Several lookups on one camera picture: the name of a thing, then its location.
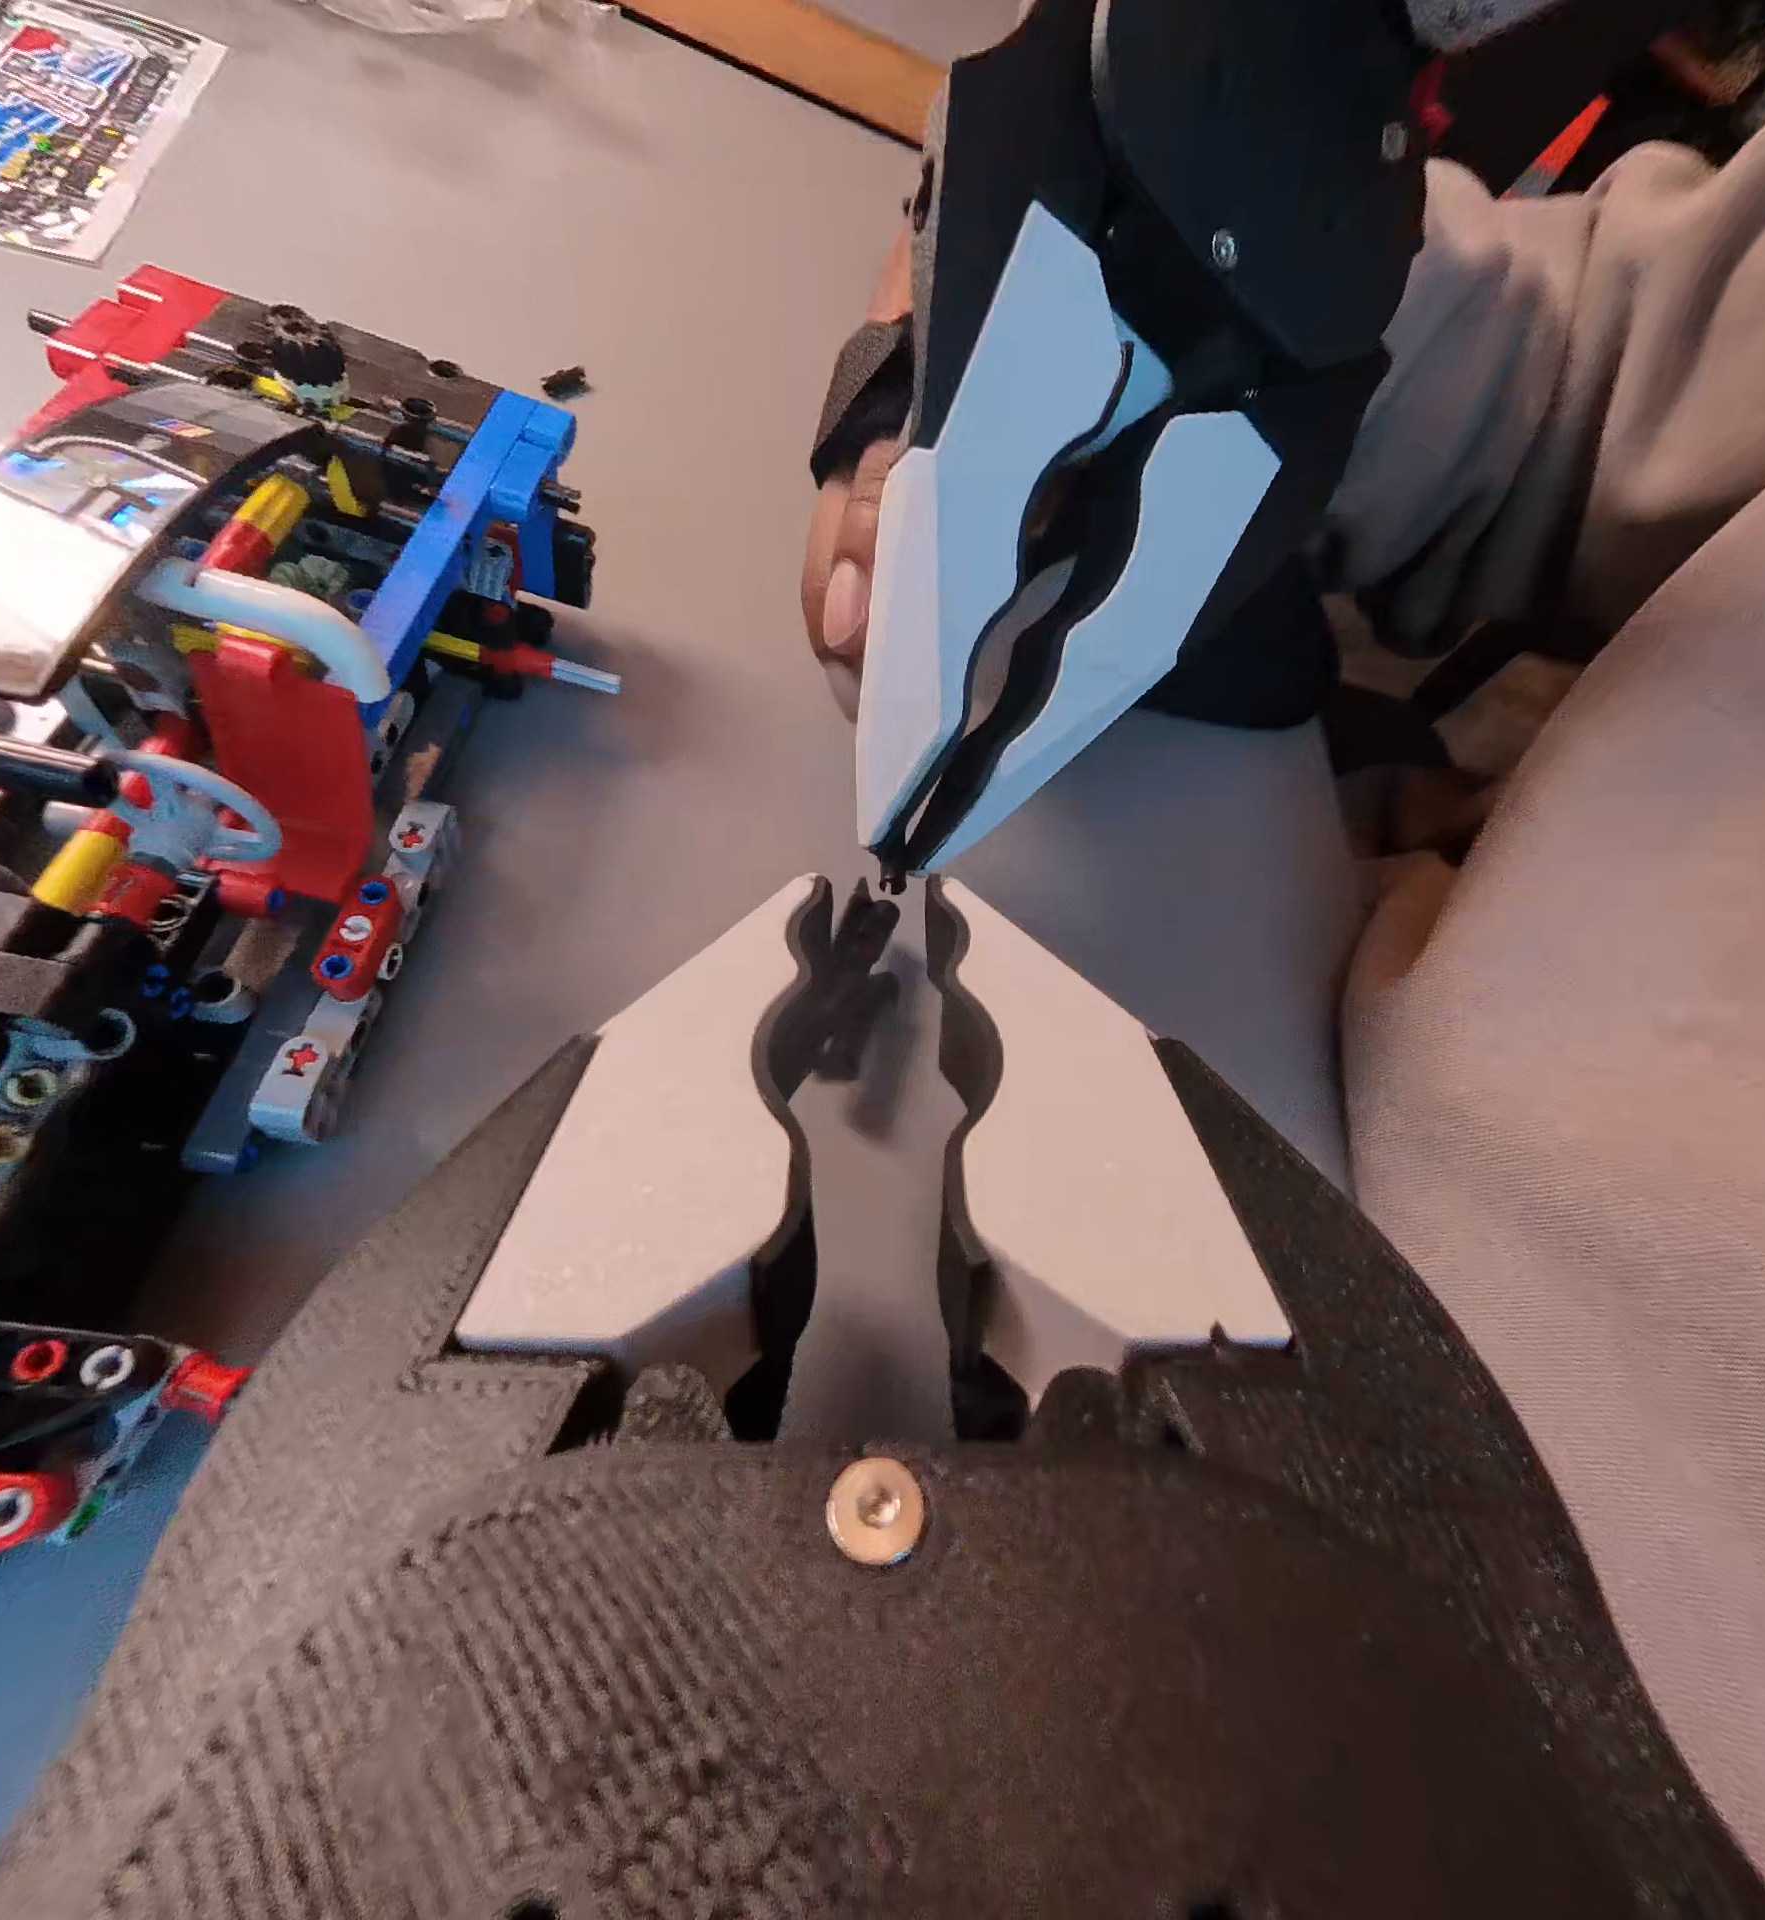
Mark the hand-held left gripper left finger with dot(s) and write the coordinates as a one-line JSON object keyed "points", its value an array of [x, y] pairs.
{"points": [[626, 1183]]}

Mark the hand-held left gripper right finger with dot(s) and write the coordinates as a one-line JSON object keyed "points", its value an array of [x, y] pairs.
{"points": [[1109, 1183]]}

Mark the partly built lego car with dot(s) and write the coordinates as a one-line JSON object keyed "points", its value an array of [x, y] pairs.
{"points": [[223, 750]]}

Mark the black lego subassembly red pin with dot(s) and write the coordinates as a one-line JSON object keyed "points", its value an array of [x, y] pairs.
{"points": [[852, 973]]}

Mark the black wrist rest pad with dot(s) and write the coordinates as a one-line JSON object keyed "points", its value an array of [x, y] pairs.
{"points": [[1242, 676]]}

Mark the person's torso beige hoodie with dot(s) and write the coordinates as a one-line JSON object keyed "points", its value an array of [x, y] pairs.
{"points": [[1647, 1198]]}

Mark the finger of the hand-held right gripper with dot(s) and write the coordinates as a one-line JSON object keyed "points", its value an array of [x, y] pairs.
{"points": [[972, 494], [1167, 553]]}

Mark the person's right forearm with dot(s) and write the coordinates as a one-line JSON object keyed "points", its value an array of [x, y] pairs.
{"points": [[1574, 375]]}

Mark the holographic sticker sheet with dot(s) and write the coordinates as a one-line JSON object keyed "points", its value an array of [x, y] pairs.
{"points": [[58, 105]]}

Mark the orange traffic cone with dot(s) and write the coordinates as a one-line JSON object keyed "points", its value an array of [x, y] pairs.
{"points": [[1559, 148]]}

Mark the person's right hand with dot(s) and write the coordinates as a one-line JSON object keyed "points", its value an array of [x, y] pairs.
{"points": [[844, 586]]}

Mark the black lego connector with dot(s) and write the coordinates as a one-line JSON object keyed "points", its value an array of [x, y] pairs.
{"points": [[566, 379]]}

